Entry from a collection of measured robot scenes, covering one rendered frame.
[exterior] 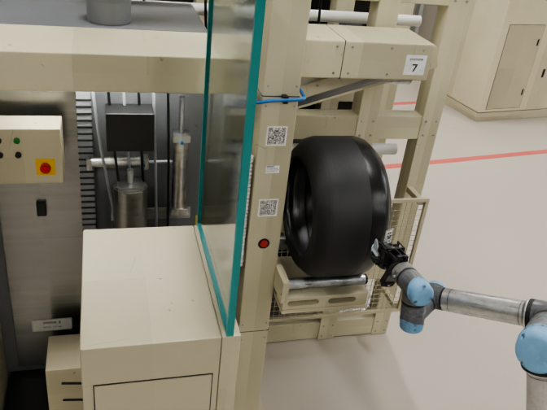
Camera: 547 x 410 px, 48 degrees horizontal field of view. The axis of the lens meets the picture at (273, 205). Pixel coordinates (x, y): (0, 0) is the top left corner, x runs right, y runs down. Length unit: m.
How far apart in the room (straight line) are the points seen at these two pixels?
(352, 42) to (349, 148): 0.40
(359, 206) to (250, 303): 0.64
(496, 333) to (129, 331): 2.80
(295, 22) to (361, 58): 0.48
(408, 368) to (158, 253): 2.01
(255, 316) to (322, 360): 0.96
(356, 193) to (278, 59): 0.55
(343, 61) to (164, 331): 1.29
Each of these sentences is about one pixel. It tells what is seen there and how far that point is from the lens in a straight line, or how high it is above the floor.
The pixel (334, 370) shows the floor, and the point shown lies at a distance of 3.43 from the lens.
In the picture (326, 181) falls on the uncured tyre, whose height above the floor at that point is 1.37.
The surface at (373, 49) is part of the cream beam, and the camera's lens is 2.46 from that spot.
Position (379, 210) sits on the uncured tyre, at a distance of 2.24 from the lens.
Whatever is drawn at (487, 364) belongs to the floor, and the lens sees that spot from 3.79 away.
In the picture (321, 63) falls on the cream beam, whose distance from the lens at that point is 2.40.
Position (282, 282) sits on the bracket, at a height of 0.94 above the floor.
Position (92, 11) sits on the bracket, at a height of 1.84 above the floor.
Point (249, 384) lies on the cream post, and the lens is 2.85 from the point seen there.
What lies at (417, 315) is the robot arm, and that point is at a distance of 1.96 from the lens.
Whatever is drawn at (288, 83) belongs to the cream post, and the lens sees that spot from 2.10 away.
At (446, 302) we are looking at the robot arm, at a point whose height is 1.19.
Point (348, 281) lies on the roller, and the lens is 2.50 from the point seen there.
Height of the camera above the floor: 2.35
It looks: 29 degrees down
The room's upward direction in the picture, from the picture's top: 7 degrees clockwise
